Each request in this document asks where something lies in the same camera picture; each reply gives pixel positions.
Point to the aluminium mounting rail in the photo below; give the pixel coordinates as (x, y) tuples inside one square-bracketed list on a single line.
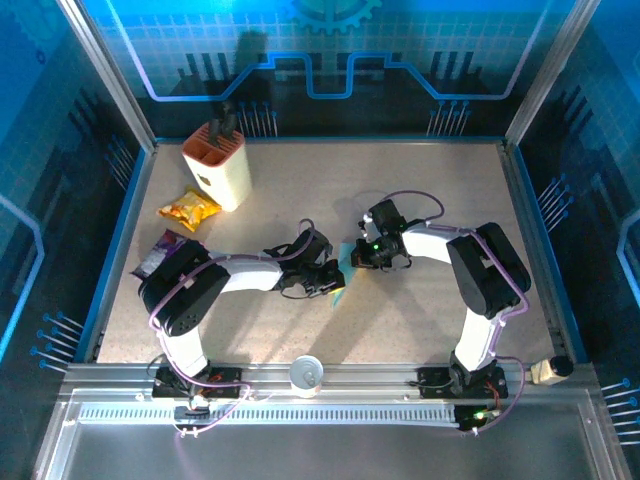
[(380, 372)]

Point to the cream bottle black cap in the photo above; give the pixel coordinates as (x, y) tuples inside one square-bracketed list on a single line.
[(545, 372)]

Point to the cream knife block orange top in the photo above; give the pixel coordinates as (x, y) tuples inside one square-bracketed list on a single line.
[(225, 175)]

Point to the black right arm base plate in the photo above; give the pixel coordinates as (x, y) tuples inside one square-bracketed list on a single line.
[(432, 382)]

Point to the purple snack bag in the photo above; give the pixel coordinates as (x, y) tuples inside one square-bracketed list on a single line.
[(160, 250)]

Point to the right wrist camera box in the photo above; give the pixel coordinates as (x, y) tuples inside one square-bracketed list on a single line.
[(366, 227)]

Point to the light blue cloth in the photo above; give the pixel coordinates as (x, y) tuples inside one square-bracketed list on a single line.
[(339, 301)]

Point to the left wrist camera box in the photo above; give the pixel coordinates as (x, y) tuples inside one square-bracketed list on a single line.
[(332, 256)]

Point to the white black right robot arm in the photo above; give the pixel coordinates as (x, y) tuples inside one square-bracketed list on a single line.
[(477, 345)]

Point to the aluminium frame post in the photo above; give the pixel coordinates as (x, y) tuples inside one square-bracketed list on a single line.
[(110, 75), (549, 75)]

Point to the grey metal shelf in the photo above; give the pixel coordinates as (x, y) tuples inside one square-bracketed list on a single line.
[(325, 455)]

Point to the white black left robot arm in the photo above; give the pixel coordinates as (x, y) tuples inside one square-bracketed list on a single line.
[(250, 275)]

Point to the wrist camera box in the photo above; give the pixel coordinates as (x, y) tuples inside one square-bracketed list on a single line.
[(366, 227), (332, 256)]

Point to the silver drink can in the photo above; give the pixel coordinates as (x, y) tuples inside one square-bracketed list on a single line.
[(306, 372)]

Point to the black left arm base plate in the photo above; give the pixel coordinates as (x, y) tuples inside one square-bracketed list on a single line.
[(230, 375)]

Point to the yellow snack bag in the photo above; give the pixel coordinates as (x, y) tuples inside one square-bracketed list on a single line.
[(190, 210)]

